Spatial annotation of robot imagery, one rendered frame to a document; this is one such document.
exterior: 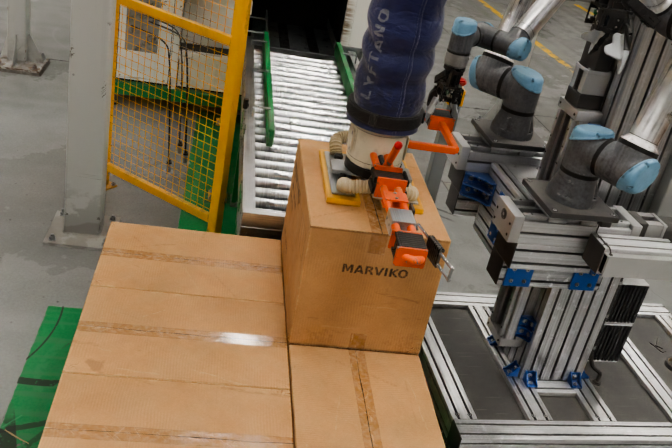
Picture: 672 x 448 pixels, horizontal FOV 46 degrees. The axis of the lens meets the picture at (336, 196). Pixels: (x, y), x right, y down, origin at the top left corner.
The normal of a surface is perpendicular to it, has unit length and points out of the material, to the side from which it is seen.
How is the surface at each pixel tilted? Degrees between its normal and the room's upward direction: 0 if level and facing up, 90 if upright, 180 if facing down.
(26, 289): 0
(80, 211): 90
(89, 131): 90
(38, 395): 0
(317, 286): 90
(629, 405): 0
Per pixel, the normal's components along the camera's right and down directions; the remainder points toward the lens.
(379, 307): 0.10, 0.46
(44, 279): 0.18, -0.88
